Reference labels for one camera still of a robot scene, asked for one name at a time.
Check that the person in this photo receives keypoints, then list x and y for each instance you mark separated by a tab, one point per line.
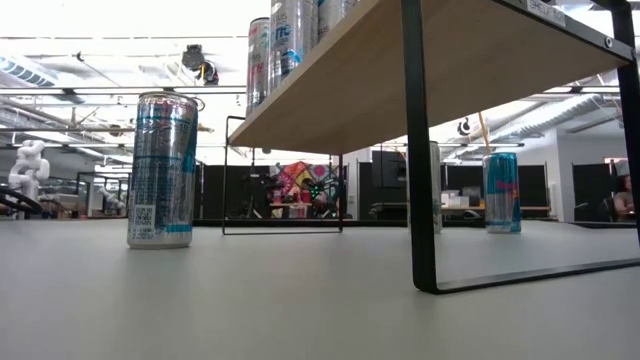
625	200

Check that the black partition panel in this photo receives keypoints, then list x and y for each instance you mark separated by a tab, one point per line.
592	192
212	192

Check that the Celsius Arctic can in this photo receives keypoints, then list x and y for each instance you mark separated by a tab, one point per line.
292	50

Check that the wooden shelf black metal frame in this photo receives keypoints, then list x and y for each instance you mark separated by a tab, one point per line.
450	60

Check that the silver ventilation duct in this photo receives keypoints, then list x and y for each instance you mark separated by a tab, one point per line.
25	70
565	115

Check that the white shelf label sticker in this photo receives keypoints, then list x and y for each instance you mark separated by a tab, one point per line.
546	11

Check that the tall silver Celsius can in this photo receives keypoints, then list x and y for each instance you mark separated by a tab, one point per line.
436	190
257	65
335	12

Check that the colourful geometric mural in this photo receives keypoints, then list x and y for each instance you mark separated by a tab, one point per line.
300	175

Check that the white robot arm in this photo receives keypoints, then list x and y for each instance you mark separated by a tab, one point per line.
27	170
112	197

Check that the black ceiling hook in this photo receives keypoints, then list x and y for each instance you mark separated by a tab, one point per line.
464	129

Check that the black ceiling camera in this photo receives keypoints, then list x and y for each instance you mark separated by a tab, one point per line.
192	57

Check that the black wall monitor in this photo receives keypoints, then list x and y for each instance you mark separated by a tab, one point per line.
389	170

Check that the blue silver Red Bull can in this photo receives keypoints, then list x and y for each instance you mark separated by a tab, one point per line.
162	175
501	200

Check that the white cardboard box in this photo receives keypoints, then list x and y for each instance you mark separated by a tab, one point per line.
452	200

